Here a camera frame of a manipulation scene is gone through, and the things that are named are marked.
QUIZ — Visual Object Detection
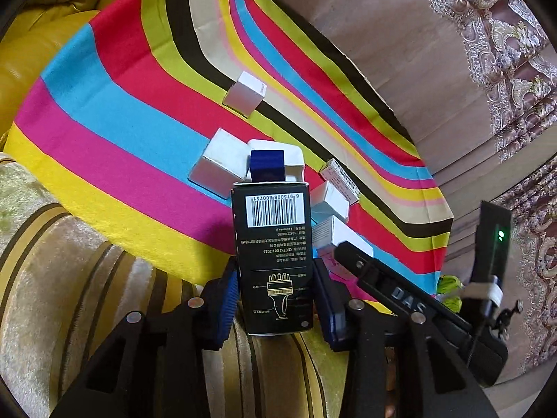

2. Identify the striped colourful cloth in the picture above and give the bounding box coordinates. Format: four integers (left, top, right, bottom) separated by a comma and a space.
6, 0, 452, 293

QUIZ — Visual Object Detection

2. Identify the green mushroom print cover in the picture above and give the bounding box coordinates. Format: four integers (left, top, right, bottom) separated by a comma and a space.
435, 274, 464, 313

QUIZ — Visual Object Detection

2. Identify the dark blue small box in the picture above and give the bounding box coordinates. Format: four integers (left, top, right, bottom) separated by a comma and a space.
249, 150, 285, 182

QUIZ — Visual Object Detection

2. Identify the striped velvet cushion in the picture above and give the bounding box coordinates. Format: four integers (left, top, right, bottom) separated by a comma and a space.
1, 155, 347, 417

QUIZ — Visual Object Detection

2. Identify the white open box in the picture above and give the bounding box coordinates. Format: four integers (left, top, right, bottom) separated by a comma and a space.
248, 139, 305, 182

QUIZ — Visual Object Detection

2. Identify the white box with S logo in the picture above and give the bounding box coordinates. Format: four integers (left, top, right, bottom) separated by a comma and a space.
312, 215, 374, 281

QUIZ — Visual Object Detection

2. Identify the white box behind logo box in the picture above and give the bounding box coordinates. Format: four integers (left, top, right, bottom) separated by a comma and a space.
310, 181, 350, 223

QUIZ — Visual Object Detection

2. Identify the black shaver box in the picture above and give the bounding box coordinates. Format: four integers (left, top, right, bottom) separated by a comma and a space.
231, 182, 313, 337

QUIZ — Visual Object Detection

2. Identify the small white pink medicine box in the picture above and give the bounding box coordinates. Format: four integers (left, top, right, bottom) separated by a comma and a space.
319, 158, 361, 205

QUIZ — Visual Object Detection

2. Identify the beige curtain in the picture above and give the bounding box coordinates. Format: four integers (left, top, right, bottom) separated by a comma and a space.
281, 0, 556, 381

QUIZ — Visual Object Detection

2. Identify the small white cube box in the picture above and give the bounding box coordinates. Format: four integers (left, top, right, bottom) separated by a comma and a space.
223, 71, 267, 117

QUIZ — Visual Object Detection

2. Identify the black tracker with green light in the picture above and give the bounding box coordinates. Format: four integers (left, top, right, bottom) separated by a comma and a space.
461, 199, 514, 315

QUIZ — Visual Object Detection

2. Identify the white grey box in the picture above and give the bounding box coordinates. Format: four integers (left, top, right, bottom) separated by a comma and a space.
188, 127, 251, 199

